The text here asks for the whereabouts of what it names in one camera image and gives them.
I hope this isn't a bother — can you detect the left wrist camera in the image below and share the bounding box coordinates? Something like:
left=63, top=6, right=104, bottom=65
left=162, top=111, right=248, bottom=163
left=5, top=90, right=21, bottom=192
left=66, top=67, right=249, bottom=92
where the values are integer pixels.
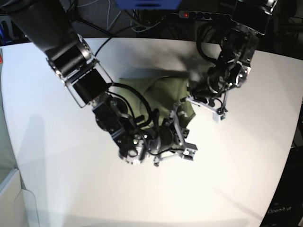
left=213, top=112, right=226, bottom=123

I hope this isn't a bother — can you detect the green T-shirt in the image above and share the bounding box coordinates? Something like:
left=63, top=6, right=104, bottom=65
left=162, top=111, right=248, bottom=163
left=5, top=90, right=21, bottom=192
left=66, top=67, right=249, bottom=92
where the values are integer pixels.
left=117, top=76, right=196, bottom=128

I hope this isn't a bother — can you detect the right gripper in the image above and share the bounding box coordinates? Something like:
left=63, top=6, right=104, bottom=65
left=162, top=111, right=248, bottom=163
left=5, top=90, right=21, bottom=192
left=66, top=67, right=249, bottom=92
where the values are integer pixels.
left=153, top=102, right=185, bottom=167

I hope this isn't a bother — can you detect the black OpenArm box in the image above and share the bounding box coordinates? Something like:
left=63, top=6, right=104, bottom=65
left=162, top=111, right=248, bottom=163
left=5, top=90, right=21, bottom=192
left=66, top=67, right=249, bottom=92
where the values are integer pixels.
left=260, top=148, right=303, bottom=227

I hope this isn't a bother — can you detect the white bin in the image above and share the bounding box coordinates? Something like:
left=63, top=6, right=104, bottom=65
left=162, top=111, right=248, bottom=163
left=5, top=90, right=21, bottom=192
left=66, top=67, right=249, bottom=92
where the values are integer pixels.
left=0, top=169, right=40, bottom=227

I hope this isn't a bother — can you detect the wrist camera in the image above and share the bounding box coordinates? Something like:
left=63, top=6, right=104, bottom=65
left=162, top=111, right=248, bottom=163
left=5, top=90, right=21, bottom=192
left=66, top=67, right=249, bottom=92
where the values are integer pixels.
left=213, top=112, right=226, bottom=123
left=181, top=142, right=198, bottom=161

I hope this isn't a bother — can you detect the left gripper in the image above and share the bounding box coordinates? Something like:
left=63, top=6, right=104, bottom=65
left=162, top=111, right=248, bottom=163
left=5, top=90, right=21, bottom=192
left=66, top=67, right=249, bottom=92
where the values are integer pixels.
left=187, top=87, right=228, bottom=116

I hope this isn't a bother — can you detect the black power strip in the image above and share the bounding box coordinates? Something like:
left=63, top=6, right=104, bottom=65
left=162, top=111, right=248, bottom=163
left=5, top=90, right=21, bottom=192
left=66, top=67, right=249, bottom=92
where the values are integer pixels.
left=177, top=10, right=231, bottom=21

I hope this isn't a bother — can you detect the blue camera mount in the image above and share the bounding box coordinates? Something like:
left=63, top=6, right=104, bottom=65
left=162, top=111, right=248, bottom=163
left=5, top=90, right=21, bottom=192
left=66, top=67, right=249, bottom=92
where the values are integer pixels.
left=115, top=0, right=181, bottom=9

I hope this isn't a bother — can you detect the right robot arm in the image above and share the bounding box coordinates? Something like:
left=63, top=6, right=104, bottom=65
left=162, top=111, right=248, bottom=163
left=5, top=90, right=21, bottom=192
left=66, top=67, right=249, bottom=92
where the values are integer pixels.
left=0, top=0, right=195, bottom=166

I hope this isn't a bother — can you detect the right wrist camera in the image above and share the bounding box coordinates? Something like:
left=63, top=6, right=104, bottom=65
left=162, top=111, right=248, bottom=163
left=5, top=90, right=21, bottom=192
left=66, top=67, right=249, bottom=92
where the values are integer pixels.
left=181, top=142, right=198, bottom=161

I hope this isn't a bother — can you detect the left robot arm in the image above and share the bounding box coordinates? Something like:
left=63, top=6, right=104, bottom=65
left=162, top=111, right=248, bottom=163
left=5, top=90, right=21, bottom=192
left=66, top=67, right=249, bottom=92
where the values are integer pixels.
left=186, top=0, right=277, bottom=120

